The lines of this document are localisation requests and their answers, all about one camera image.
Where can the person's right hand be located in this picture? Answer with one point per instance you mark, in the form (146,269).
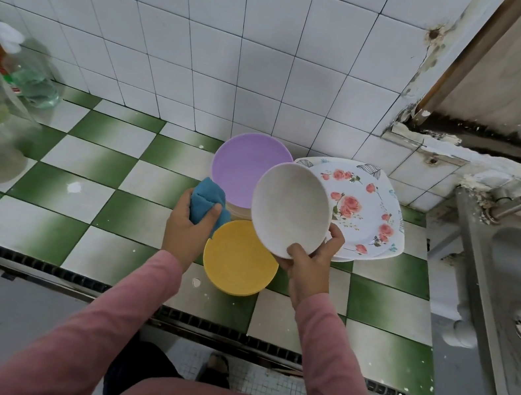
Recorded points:
(310,269)

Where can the person's left hand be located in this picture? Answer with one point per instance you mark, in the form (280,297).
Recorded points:
(188,237)

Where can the blue cleaning cloth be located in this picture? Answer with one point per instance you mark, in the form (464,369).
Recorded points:
(208,201)

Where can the stack of white bowls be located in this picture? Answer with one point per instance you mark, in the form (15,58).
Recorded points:
(289,208)

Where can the stack of floral plates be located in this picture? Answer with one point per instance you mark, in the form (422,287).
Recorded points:
(369,209)

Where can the purple plastic bowl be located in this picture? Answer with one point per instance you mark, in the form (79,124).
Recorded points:
(244,167)

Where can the person's left forearm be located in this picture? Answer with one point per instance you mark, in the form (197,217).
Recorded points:
(85,335)

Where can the person's right forearm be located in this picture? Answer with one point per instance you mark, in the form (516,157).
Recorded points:
(342,390)

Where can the green checkered tile countertop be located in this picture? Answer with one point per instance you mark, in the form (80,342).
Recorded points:
(92,185)

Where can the person's right leg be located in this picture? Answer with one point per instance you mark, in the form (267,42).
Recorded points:
(215,368)

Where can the person's leg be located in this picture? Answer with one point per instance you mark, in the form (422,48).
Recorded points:
(215,368)
(140,370)

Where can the person's left leg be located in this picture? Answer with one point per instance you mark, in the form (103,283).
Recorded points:
(140,370)

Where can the clear bottle with green liquid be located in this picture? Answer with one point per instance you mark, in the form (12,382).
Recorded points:
(31,82)

